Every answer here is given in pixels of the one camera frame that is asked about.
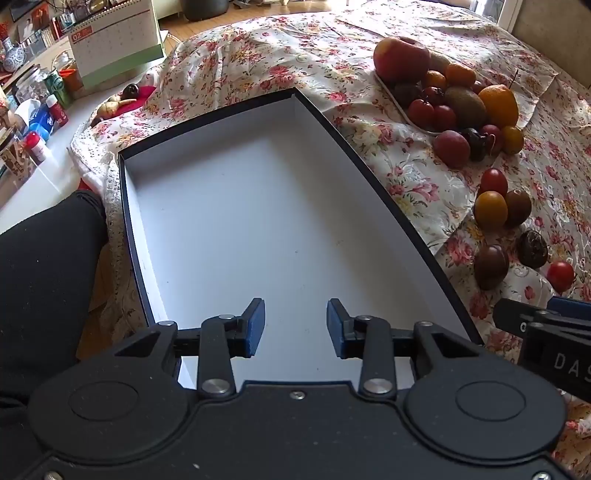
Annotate large brown kiwi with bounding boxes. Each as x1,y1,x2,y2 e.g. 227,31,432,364
444,86,488,130

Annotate dark purple fruit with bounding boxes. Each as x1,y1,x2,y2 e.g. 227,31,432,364
392,82,423,110

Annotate floral tablecloth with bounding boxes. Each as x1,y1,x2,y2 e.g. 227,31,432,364
69,0,591,480

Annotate white fruit tray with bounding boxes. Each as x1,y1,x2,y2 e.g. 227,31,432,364
373,71,462,136

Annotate person's leg in black pants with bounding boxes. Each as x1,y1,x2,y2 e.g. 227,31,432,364
0,189,109,480

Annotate tan gourd figurine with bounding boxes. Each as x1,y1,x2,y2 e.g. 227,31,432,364
90,95,125,127

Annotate red cherry tomato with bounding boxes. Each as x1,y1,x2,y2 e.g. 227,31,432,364
546,261,575,293
479,168,509,197

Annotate red cloth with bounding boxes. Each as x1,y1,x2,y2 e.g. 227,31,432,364
104,84,158,114

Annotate yellow kumquat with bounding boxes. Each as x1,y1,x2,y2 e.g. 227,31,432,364
501,126,525,156

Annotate black pot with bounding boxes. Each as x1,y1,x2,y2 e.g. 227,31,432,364
183,0,229,21

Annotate dark brown water chestnut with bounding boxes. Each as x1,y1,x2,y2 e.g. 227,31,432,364
516,230,549,269
462,128,488,162

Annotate blue bottle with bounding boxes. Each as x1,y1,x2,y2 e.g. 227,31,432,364
28,104,56,141

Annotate jar with orange contents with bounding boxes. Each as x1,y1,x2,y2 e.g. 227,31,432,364
53,52,85,93

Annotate yellow-orange pear with stem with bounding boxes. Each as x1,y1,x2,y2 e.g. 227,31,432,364
478,69,520,128

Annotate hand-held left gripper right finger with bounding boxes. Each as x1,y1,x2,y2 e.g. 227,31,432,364
327,298,483,401

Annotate yellow-orange tomato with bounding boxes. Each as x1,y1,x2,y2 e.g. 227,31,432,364
474,191,509,232

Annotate large red radish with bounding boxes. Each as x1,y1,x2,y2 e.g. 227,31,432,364
433,130,472,169

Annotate brown tomato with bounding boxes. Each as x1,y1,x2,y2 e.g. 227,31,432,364
474,244,510,291
504,189,533,228

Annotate desk calendar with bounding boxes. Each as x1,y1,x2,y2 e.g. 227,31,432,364
71,0,168,90

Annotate white lace cloth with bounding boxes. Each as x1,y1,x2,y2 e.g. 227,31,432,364
69,124,122,222

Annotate blue and white vase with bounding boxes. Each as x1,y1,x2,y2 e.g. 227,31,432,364
0,37,26,73

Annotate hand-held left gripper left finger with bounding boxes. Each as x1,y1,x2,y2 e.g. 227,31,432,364
111,298,266,401

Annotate large red apple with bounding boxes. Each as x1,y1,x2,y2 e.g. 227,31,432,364
373,37,431,84

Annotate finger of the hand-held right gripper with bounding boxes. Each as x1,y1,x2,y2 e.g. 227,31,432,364
547,295,591,321
493,298,561,337

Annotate white box with dark rim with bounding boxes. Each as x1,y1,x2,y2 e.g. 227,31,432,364
117,86,485,393

